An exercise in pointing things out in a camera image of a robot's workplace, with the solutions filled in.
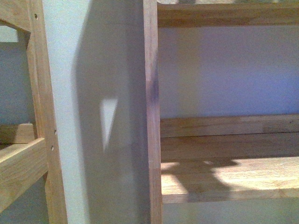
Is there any wooden shelf unit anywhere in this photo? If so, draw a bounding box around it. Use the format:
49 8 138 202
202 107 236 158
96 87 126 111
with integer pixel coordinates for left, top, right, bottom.
143 0 299 224

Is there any wooden chair frame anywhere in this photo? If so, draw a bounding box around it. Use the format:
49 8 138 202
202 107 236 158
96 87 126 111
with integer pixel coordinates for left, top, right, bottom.
0 0 68 224

